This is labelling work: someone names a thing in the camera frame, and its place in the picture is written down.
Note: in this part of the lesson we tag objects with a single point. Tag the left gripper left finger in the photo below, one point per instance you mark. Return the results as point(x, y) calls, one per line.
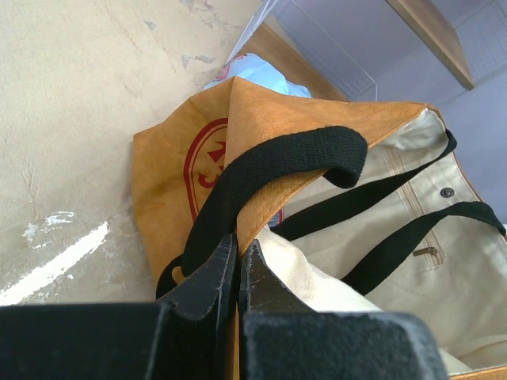
point(186, 334)

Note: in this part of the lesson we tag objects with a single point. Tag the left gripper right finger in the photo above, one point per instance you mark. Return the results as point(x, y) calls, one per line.
point(282, 338)

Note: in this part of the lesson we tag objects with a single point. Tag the brown Trader Joe's tote bag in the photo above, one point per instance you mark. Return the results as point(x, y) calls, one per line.
point(357, 206)

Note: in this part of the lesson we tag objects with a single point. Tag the light blue plastic bag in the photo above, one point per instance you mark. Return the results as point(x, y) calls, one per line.
point(254, 69)

